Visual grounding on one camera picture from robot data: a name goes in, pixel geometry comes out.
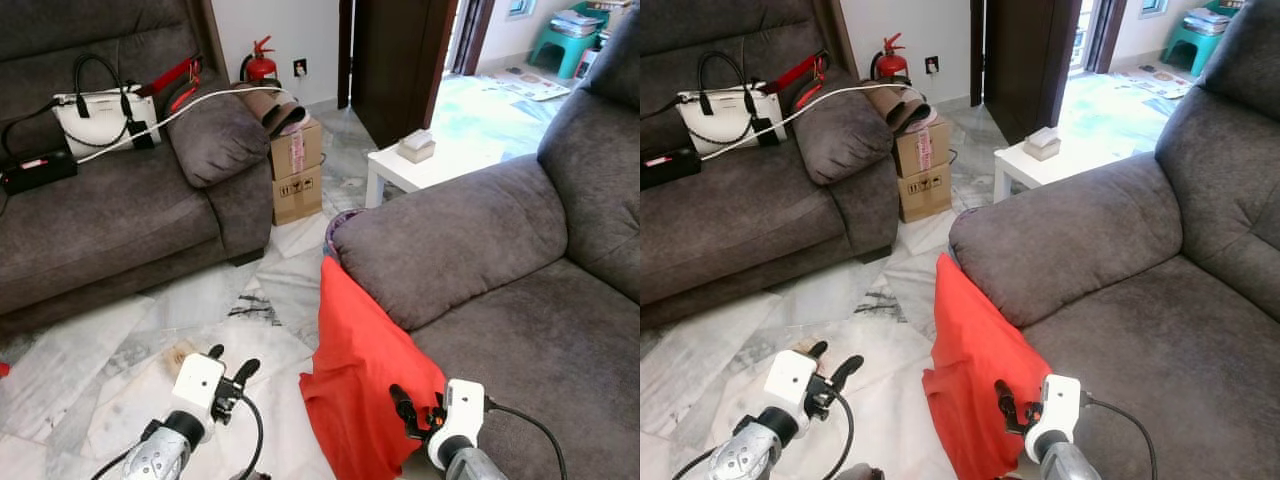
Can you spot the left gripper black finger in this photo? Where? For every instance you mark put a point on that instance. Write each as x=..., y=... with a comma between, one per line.
x=818, y=350
x=246, y=371
x=848, y=369
x=215, y=352

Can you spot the red pillow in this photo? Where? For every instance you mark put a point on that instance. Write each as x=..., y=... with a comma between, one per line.
x=970, y=360
x=360, y=370

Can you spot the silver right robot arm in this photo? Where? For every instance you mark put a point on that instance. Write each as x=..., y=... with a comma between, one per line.
x=478, y=468
x=1070, y=465

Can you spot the dark grey fabric sofa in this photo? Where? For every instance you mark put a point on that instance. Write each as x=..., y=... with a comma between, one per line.
x=1150, y=300
x=750, y=225
x=120, y=230
x=530, y=300

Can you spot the cardboard box with black symbols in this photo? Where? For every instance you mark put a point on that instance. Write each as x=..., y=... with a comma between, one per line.
x=298, y=198
x=924, y=195

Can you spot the purple round object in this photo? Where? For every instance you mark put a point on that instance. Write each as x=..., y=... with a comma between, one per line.
x=340, y=222

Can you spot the cardboard box with pink label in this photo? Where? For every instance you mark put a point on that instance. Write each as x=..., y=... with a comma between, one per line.
x=922, y=148
x=298, y=150

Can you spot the black power adapter box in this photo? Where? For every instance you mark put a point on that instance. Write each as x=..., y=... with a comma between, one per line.
x=668, y=168
x=38, y=172

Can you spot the white side table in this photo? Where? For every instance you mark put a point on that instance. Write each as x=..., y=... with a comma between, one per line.
x=1080, y=160
x=440, y=165

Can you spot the brown folded cloth item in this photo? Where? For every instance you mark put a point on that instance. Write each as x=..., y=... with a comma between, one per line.
x=275, y=108
x=900, y=106

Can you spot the beige tissue box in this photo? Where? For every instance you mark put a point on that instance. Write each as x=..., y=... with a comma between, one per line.
x=1041, y=145
x=416, y=148

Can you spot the red fire extinguisher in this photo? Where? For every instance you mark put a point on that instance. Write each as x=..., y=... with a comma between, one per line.
x=892, y=65
x=262, y=68

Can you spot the newspaper sheets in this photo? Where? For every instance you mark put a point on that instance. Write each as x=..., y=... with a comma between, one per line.
x=535, y=86
x=1155, y=82

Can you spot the dark wooden door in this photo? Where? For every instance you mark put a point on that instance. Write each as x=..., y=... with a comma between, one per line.
x=400, y=60
x=1030, y=60

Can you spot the green plastic stool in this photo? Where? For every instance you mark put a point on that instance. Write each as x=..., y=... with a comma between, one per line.
x=560, y=50
x=1190, y=48

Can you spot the stack of papers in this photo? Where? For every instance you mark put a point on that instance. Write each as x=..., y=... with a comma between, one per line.
x=578, y=24
x=1208, y=22

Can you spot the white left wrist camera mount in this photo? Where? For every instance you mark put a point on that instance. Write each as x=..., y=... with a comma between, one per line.
x=790, y=378
x=196, y=382

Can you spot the dark wooden door frame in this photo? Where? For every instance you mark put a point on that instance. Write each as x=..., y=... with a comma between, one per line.
x=475, y=35
x=1105, y=35

